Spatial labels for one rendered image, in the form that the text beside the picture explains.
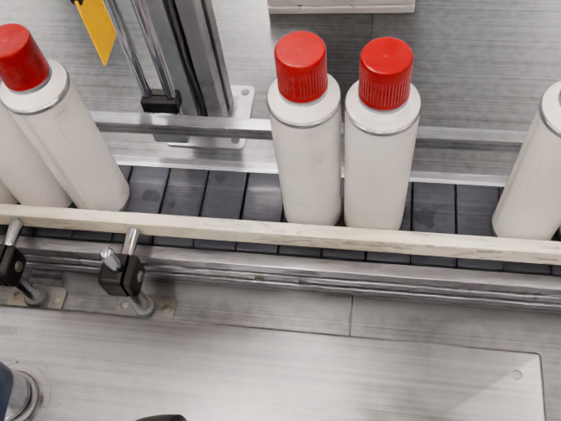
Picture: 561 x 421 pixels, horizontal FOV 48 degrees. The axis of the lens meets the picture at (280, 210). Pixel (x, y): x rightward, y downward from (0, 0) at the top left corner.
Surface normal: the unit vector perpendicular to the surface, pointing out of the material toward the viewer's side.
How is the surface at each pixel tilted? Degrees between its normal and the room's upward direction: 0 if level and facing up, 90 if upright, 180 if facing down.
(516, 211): 90
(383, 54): 3
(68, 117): 90
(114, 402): 0
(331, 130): 90
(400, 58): 2
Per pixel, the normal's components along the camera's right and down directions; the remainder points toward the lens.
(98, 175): 0.76, 0.53
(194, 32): -0.12, 0.86
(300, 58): -0.08, -0.54
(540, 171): -0.74, 0.61
